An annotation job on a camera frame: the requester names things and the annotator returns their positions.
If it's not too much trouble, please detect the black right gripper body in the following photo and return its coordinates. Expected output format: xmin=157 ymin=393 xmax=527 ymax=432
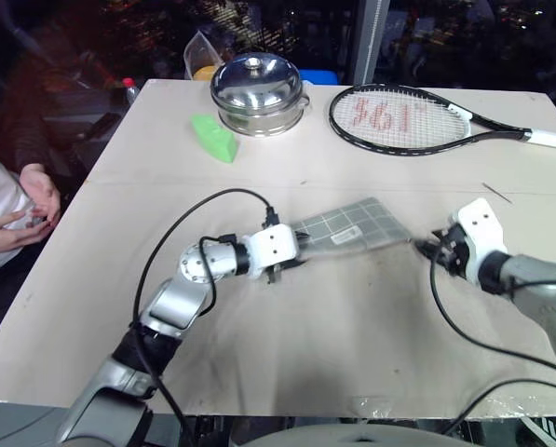
xmin=426 ymin=223 xmax=472 ymax=278

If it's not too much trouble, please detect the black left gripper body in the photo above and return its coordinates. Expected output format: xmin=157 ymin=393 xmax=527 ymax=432
xmin=264 ymin=263 xmax=289 ymax=287

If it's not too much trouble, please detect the grey checked fabric pouch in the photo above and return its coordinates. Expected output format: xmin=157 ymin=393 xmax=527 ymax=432
xmin=289 ymin=196 xmax=412 ymax=260

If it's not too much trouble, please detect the person's left hand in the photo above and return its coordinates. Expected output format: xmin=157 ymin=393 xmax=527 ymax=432
xmin=20 ymin=162 xmax=62 ymax=225

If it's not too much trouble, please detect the person's right hand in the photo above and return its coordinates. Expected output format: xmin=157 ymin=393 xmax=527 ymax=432
xmin=0 ymin=209 xmax=55 ymax=255

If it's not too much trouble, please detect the thin metal needle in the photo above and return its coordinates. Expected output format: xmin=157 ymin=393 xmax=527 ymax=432
xmin=481 ymin=182 xmax=513 ymax=204

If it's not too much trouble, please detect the stainless steel pot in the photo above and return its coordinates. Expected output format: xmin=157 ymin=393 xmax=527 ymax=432
xmin=216 ymin=91 xmax=313 ymax=138

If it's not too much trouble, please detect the black and white tennis racket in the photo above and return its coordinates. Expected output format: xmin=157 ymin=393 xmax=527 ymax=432
xmin=328 ymin=82 xmax=556 ymax=157

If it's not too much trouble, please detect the green plastic wedge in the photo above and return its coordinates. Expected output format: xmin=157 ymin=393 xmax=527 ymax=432
xmin=189 ymin=113 xmax=238 ymax=165

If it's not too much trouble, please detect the blue plastic object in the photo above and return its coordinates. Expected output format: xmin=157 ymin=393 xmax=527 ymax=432
xmin=300 ymin=68 xmax=340 ymax=87

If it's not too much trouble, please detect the domed steel pot lid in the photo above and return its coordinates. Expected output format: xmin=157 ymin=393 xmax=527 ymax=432
xmin=210 ymin=51 xmax=303 ymax=110

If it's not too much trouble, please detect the black white striped sneaker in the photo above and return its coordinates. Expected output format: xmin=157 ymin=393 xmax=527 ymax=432
xmin=522 ymin=415 xmax=556 ymax=440

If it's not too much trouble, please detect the clear plastic container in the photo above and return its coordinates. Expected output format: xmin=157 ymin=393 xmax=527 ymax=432
xmin=183 ymin=29 xmax=225 ymax=82

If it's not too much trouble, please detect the red capped plastic bottle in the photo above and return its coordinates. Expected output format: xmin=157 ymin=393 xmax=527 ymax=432
xmin=120 ymin=76 xmax=141 ymax=105

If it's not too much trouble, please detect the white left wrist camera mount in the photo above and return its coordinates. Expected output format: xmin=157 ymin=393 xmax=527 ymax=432
xmin=239 ymin=223 xmax=303 ymax=281

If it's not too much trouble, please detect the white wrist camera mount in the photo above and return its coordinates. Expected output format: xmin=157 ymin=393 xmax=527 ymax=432
xmin=239 ymin=223 xmax=303 ymax=281
xmin=446 ymin=196 xmax=509 ymax=286

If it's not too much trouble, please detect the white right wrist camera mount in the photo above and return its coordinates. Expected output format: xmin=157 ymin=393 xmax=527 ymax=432
xmin=446 ymin=196 xmax=509 ymax=286

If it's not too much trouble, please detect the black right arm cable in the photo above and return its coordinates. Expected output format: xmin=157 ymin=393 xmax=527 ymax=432
xmin=427 ymin=246 xmax=556 ymax=437

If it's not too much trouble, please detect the grey metal post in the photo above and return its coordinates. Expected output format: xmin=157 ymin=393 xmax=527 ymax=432
xmin=350 ymin=0 xmax=391 ymax=87

